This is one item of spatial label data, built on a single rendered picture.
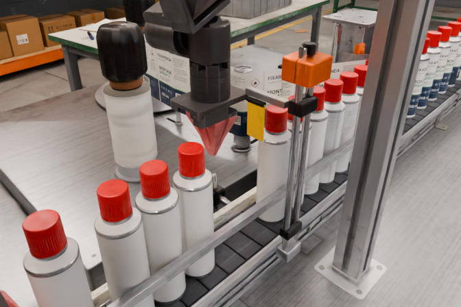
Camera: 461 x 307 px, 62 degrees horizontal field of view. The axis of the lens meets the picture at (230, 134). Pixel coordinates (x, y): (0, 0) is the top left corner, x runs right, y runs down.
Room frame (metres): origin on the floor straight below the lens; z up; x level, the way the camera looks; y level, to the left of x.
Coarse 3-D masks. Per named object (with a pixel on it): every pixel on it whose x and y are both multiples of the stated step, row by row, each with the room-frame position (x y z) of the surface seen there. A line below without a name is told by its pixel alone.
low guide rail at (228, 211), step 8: (248, 192) 0.54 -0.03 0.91; (256, 192) 0.54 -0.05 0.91; (240, 200) 0.52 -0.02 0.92; (248, 200) 0.53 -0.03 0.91; (224, 208) 0.50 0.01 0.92; (232, 208) 0.50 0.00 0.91; (240, 208) 0.51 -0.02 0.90; (216, 216) 0.48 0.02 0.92; (224, 216) 0.49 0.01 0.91; (232, 216) 0.50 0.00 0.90; (216, 224) 0.47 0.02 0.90; (104, 288) 0.34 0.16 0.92; (96, 296) 0.33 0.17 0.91; (104, 296) 0.33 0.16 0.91; (96, 304) 0.33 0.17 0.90
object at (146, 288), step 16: (352, 144) 0.63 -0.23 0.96; (320, 160) 0.57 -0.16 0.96; (304, 176) 0.52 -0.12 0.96; (256, 208) 0.44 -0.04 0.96; (240, 224) 0.41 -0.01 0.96; (208, 240) 0.38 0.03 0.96; (224, 240) 0.39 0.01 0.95; (192, 256) 0.35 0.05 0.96; (160, 272) 0.32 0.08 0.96; (176, 272) 0.33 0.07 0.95; (144, 288) 0.30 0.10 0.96; (112, 304) 0.28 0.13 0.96; (128, 304) 0.28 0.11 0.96
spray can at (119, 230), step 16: (96, 192) 0.32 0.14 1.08; (112, 192) 0.32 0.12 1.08; (128, 192) 0.33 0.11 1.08; (112, 208) 0.31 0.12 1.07; (128, 208) 0.32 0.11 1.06; (96, 224) 0.32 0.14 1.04; (112, 224) 0.31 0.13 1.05; (128, 224) 0.32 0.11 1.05; (112, 240) 0.30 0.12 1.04; (128, 240) 0.31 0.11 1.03; (144, 240) 0.33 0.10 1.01; (112, 256) 0.30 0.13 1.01; (128, 256) 0.31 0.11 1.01; (144, 256) 0.32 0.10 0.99; (112, 272) 0.30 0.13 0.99; (128, 272) 0.30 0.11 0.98; (144, 272) 0.32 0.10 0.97; (112, 288) 0.31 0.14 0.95; (128, 288) 0.30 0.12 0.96; (144, 304) 0.31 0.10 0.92
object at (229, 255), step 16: (448, 96) 1.05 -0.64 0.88; (416, 112) 0.93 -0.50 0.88; (336, 176) 0.64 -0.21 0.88; (320, 192) 0.59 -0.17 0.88; (304, 208) 0.54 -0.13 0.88; (224, 224) 0.50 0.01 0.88; (256, 224) 0.50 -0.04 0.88; (272, 224) 0.50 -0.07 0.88; (240, 240) 0.46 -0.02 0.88; (256, 240) 0.46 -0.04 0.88; (272, 240) 0.47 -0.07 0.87; (224, 256) 0.43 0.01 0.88; (240, 256) 0.43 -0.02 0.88; (224, 272) 0.40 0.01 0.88; (192, 288) 0.37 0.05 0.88; (208, 288) 0.37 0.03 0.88; (160, 304) 0.34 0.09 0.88; (176, 304) 0.34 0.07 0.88; (192, 304) 0.35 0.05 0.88
